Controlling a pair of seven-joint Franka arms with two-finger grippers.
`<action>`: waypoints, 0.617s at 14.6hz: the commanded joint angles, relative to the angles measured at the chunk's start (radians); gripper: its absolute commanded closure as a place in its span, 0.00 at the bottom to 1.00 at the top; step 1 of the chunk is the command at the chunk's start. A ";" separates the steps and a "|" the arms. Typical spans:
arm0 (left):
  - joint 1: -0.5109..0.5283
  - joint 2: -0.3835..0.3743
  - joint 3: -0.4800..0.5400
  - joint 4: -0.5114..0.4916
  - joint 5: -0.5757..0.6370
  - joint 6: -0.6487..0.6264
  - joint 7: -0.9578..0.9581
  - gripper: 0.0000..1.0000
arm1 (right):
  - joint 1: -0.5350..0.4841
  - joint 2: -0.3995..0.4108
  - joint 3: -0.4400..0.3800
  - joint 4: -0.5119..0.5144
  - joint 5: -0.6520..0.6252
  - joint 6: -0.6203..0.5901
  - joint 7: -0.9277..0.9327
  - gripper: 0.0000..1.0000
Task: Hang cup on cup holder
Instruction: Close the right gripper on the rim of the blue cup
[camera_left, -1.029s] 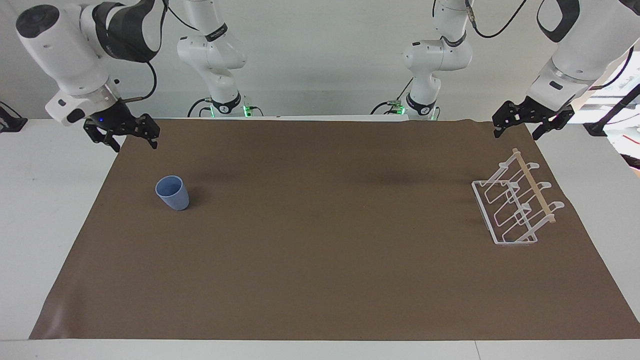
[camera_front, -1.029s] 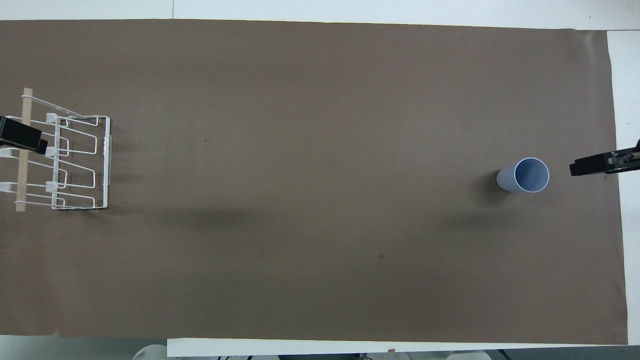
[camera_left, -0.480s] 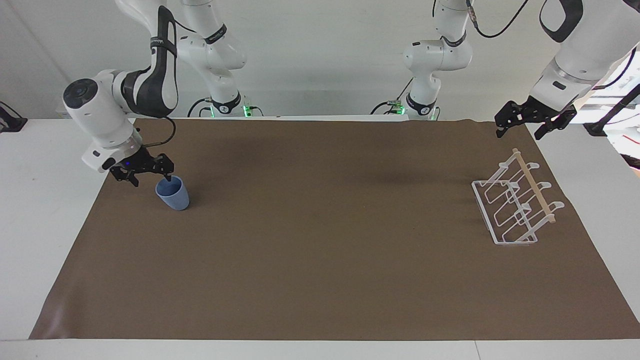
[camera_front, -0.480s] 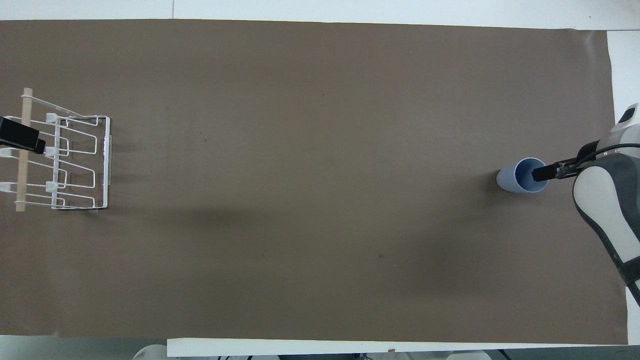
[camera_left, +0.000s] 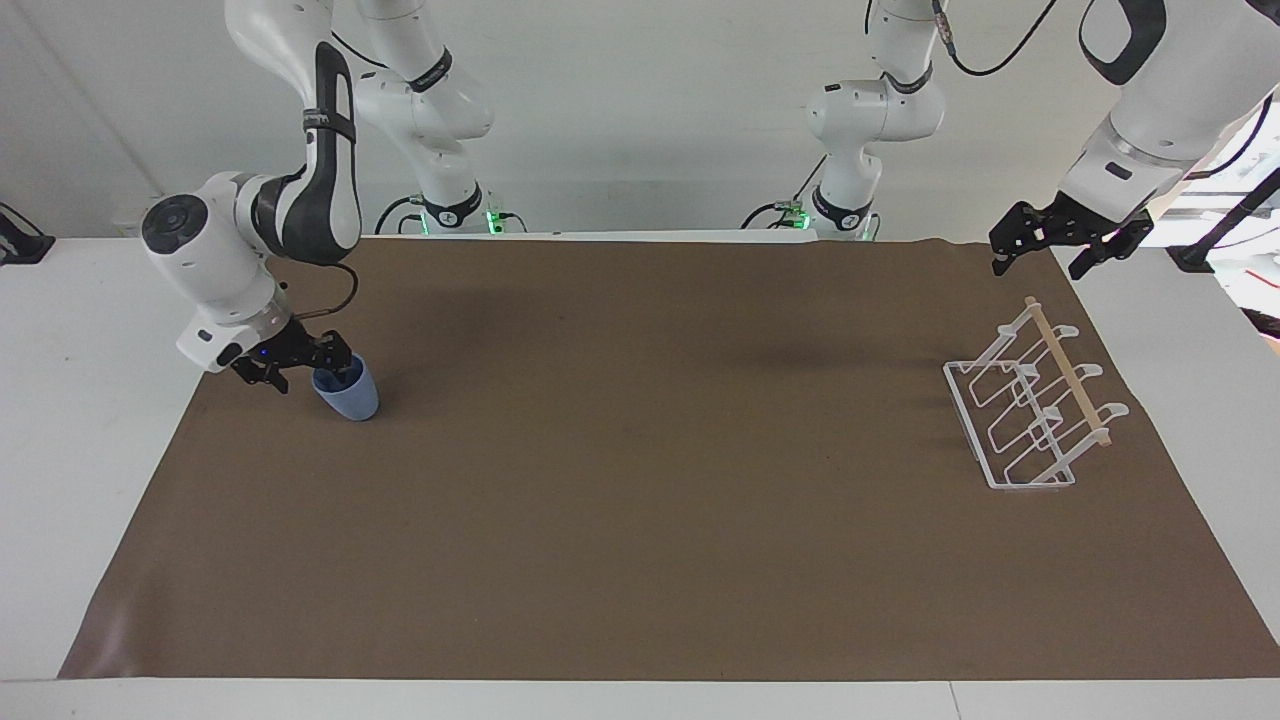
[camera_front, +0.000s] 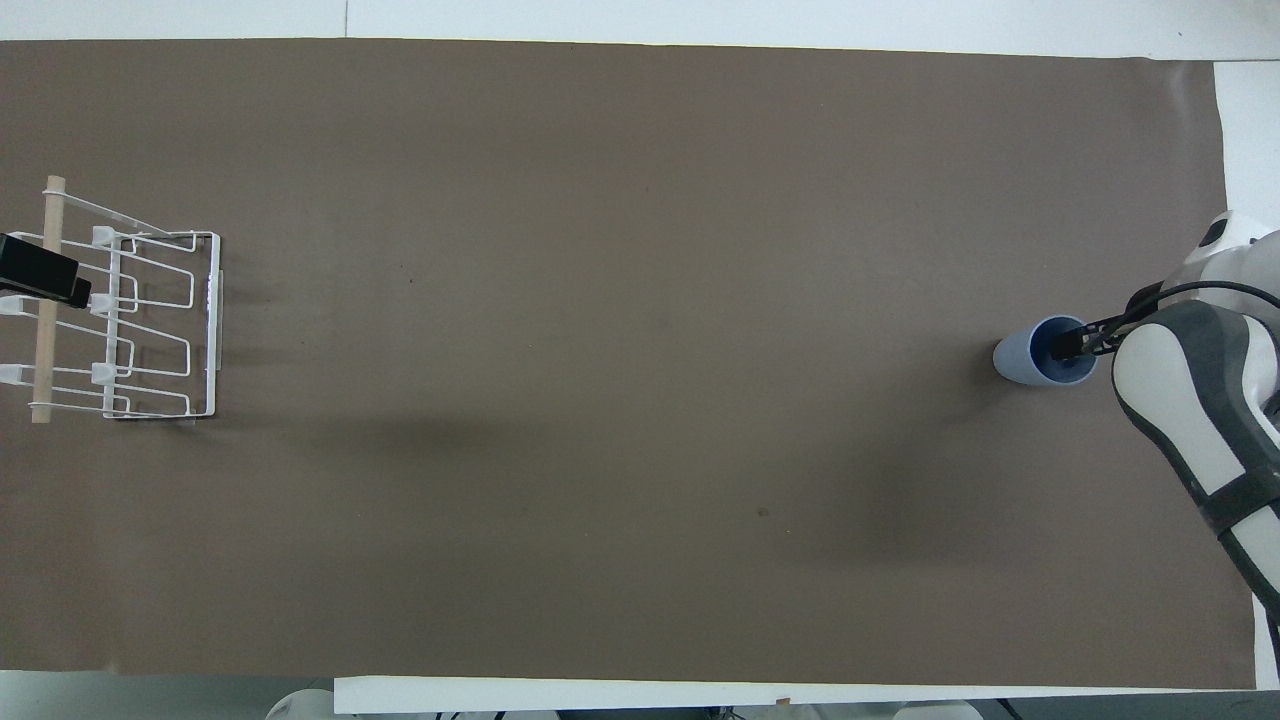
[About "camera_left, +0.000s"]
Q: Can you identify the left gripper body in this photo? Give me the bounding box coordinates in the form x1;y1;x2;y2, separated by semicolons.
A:
1040;192;1129;245

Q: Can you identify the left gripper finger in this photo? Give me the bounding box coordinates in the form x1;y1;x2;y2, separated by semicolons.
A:
989;200;1053;277
1067;212;1155;281

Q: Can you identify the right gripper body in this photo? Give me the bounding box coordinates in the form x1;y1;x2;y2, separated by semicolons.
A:
231;317;312;384

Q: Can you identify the blue cup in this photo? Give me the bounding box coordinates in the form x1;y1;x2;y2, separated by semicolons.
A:
311;355;381;423

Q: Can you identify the black stand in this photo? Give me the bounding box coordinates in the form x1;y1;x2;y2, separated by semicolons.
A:
1168;165;1280;274
0;202;57;267

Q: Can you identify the black cable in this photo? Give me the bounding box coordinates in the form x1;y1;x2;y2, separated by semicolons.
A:
928;0;1063;78
1184;90;1280;182
374;194;429;234
741;153;831;230
296;262;360;322

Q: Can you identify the white wire cup holder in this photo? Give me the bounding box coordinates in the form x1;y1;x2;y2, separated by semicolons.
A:
942;295;1131;492

